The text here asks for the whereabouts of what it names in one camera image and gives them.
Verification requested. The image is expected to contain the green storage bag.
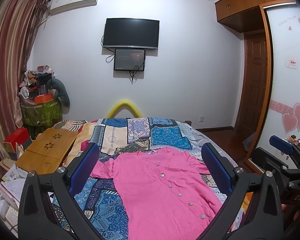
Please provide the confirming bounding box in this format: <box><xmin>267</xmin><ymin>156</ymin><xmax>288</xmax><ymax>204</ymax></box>
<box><xmin>21</xmin><ymin>99</ymin><xmax>62</xmax><ymax>127</ymax></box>

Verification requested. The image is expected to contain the patchwork patterned bed cover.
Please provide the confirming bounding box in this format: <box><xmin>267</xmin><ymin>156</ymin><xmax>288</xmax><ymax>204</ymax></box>
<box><xmin>51</xmin><ymin>116</ymin><xmax>246</xmax><ymax>240</ymax></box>

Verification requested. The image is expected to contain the striped brown curtain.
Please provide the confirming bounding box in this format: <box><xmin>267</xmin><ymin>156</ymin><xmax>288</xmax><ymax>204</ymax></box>
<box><xmin>0</xmin><ymin>0</ymin><xmax>48</xmax><ymax>177</ymax></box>

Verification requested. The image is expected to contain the orange box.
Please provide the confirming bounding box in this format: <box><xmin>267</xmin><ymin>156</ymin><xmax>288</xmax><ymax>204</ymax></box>
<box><xmin>34</xmin><ymin>94</ymin><xmax>53</xmax><ymax>105</ymax></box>

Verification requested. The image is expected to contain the pink knit cardigan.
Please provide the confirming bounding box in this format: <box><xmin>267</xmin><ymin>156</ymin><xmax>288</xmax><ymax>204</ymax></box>
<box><xmin>90</xmin><ymin>147</ymin><xmax>222</xmax><ymax>239</ymax></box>

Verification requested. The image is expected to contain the brown wooden door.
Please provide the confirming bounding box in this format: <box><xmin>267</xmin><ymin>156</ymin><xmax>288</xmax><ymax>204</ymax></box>
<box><xmin>235</xmin><ymin>31</ymin><xmax>267</xmax><ymax>136</ymax></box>

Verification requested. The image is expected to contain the small black wall monitor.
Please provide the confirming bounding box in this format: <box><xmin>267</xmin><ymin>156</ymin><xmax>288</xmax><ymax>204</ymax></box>
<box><xmin>114</xmin><ymin>49</ymin><xmax>146</xmax><ymax>72</ymax></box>

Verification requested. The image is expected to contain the wooden lap desk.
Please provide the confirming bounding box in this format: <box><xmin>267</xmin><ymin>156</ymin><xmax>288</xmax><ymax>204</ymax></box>
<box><xmin>15</xmin><ymin>128</ymin><xmax>78</xmax><ymax>174</ymax></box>

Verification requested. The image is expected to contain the black wall television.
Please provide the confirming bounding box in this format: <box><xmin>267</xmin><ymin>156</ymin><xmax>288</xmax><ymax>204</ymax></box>
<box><xmin>103</xmin><ymin>18</ymin><xmax>160</xmax><ymax>49</ymax></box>

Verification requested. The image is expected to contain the red box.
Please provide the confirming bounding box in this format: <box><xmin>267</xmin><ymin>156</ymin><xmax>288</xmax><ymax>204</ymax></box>
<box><xmin>3</xmin><ymin>128</ymin><xmax>30</xmax><ymax>153</ymax></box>

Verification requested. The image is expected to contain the brown wooden wardrobe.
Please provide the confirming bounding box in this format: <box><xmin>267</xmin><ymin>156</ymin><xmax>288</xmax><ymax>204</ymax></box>
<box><xmin>215</xmin><ymin>0</ymin><xmax>300</xmax><ymax>168</ymax></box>

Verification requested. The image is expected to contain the grey striped bed sheet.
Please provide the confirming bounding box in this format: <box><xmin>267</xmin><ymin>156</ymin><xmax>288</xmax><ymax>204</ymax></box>
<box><xmin>178</xmin><ymin>122</ymin><xmax>238</xmax><ymax>167</ymax></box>

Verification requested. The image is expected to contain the yellow foam tube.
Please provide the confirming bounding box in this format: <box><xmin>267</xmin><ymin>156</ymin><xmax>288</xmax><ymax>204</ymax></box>
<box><xmin>107</xmin><ymin>100</ymin><xmax>142</xmax><ymax>118</ymax></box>

